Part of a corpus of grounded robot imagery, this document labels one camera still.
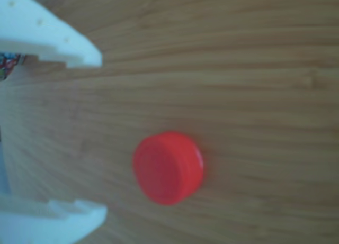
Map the red plastic bottle cap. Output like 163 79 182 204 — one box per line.
132 130 204 205

